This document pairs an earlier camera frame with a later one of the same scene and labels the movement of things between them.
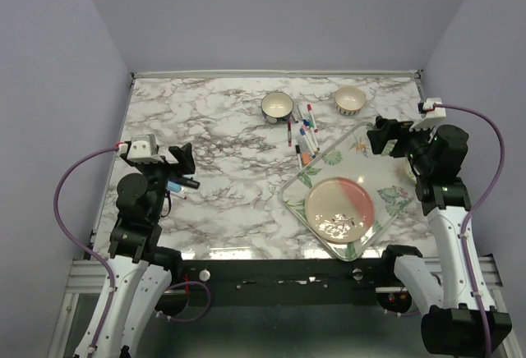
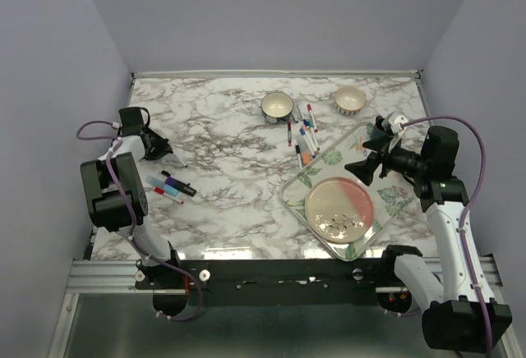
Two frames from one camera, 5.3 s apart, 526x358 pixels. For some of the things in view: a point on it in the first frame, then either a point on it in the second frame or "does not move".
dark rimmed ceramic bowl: x=277 y=107 does not move
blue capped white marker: x=302 y=132 does not move
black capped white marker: x=297 y=152 does not move
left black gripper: x=184 y=157 -> x=162 y=147
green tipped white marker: x=311 y=124 does not move
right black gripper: x=394 y=129 -> x=365 y=168
